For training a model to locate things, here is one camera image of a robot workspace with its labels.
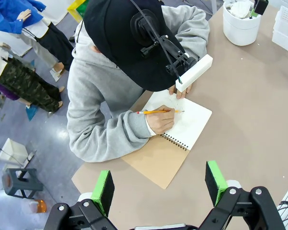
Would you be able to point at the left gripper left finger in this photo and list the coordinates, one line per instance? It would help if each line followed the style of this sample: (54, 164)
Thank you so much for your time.
(103, 191)

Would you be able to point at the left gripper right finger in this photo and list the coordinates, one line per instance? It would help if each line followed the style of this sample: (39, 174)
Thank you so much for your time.
(217, 187)

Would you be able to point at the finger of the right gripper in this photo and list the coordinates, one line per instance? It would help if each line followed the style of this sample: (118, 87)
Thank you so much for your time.
(261, 6)

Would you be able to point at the spiral notebook with kraft cover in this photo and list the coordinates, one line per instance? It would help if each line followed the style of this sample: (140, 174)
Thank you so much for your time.
(191, 122)

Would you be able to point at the yellow pencil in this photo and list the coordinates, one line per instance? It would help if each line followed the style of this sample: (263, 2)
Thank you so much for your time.
(151, 111)

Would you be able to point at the person's right forearm grey sleeve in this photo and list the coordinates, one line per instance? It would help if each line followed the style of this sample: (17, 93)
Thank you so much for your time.
(110, 139)

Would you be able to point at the person's left forearm grey sleeve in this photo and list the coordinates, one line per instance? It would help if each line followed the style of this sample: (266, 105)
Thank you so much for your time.
(194, 31)

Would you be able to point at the crumpled white paper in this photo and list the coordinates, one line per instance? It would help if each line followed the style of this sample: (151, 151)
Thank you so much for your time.
(239, 8)

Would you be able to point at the person's right hand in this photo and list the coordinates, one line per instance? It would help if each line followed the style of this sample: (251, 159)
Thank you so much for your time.
(160, 121)

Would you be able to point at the person's left hand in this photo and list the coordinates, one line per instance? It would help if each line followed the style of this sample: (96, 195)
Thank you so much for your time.
(182, 94)

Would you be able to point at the white round trash bin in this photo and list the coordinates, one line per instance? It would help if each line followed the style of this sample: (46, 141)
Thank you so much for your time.
(240, 31)

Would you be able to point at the white perforated plastic basket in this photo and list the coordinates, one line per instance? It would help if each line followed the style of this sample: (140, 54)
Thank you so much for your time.
(286, 28)

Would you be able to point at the translucent orange-tinted bowl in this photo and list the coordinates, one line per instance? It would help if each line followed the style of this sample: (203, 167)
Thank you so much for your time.
(40, 206)

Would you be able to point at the dark grey plastic stool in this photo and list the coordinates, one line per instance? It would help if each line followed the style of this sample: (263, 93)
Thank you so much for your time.
(26, 185)

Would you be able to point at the white storage box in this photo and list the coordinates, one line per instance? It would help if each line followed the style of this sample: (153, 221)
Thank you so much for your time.
(13, 151)

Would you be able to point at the person in grey hoodie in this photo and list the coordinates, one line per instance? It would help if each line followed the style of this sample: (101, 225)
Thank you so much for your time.
(93, 79)

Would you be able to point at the person in camouflage trousers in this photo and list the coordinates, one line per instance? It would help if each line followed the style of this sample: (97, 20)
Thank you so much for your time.
(26, 83)

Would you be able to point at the black baseball cap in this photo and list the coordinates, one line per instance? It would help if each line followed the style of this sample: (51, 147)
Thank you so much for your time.
(115, 36)

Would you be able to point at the mannequin in white open shirt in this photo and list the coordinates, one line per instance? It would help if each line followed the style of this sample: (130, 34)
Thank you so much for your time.
(38, 48)

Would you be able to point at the mannequin in blue shirt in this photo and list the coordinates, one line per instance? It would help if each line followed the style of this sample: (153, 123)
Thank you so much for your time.
(5, 14)

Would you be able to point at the white head camera box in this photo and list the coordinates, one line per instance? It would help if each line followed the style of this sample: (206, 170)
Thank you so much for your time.
(194, 72)

